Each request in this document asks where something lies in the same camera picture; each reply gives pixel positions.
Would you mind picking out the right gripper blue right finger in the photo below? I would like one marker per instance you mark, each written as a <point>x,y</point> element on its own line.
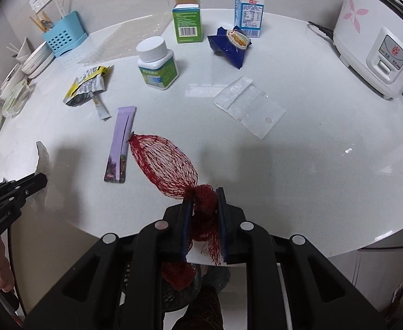
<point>223,233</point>

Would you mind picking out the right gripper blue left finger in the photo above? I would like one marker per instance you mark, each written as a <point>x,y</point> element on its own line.
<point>187,207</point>

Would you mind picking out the white tissue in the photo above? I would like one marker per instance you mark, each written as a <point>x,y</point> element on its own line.
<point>44,167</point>

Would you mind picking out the red mesh net bag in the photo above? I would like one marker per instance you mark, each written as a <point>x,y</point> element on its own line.
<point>173,174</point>

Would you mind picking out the purple sachet packet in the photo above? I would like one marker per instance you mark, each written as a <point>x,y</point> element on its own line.
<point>116,162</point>

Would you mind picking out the clear plastic zip bag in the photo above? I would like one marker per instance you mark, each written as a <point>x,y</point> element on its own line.
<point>249,106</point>

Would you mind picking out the white green pill bottle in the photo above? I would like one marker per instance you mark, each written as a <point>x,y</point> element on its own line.
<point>156,63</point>

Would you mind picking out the yellow silver wrapper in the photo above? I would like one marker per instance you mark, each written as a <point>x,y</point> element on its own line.
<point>87,86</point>

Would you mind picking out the dark blue snack wrapper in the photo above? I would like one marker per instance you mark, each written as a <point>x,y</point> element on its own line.
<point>232,43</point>

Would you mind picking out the green carton box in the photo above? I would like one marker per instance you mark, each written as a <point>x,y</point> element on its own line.
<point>187,21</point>

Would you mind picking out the blue white milk carton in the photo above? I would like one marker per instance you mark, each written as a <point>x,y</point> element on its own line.
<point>248,16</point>

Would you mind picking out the white dish rack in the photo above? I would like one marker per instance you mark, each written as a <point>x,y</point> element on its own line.
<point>15,75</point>

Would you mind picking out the small silver sachet strip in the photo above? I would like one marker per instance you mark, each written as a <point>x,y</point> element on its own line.
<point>101,109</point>

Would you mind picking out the stack of white plates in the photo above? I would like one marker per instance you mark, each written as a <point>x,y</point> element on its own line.
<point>42,54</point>

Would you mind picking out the light blue utensil holder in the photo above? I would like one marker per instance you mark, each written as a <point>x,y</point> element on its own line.
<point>66,35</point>

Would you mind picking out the white floral rice cooker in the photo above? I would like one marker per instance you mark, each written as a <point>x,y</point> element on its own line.
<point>369,37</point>

